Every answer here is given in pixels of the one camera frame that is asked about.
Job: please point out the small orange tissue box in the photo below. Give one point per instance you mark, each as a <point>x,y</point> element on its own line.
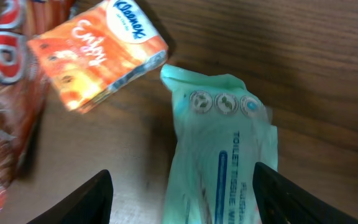
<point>99,51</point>

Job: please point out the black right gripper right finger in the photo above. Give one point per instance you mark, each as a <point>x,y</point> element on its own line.
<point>280,201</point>

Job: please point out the orange candy wrapper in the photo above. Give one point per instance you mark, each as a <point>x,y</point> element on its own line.
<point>23,84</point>

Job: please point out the green snack packet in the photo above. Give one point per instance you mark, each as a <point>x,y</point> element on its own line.
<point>222,131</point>

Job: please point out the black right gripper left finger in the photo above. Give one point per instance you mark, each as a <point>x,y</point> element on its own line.
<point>90,203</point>

